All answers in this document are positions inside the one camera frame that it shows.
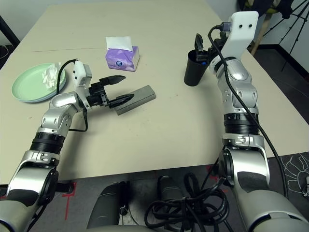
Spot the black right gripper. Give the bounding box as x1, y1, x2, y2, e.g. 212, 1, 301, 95
194, 33, 229, 62

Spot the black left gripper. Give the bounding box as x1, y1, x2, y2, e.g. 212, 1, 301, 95
87, 75, 135, 109

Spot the green plate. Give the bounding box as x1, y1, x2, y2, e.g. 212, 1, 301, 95
12, 63, 67, 102

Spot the purple tissue pack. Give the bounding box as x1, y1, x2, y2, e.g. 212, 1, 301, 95
105, 45, 140, 73

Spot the black plastic cup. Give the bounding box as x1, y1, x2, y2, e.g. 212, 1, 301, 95
183, 49, 211, 87

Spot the flat white tissue sheet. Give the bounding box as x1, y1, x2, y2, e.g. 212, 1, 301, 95
105, 36, 133, 52

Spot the wooden stool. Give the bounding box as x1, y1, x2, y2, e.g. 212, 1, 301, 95
250, 7, 278, 55

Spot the blue plate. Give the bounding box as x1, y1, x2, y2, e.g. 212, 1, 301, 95
21, 72, 68, 104

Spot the dark jacket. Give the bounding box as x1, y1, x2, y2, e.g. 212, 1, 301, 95
238, 0, 294, 19

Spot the grey robot right leg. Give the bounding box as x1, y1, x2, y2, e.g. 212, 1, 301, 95
158, 175, 191, 201

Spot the grey robot leg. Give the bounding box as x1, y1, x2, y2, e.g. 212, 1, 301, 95
158, 175, 191, 201
86, 181, 127, 230

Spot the grey robot left leg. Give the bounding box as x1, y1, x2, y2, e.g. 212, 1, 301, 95
86, 181, 127, 230

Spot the dark floral rug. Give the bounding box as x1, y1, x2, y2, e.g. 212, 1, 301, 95
279, 153, 309, 201

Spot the black right camera cable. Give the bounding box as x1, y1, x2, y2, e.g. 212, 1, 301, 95
208, 22, 289, 200

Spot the black camera cable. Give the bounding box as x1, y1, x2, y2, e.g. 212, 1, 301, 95
208, 22, 289, 200
56, 59, 89, 133

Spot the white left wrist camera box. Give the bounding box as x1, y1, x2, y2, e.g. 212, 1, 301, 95
71, 60, 93, 108

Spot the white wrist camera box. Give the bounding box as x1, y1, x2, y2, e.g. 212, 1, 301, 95
71, 60, 93, 108
209, 11, 259, 75

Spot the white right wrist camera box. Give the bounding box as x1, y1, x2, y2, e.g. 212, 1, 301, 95
209, 11, 259, 75

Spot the black left camera cable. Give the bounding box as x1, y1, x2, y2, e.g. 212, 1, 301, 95
56, 59, 89, 133

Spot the black cable bundle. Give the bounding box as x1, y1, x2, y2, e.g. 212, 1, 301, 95
144, 173, 230, 232

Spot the beige side table black frame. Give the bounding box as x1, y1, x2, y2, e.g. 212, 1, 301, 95
0, 15, 20, 46

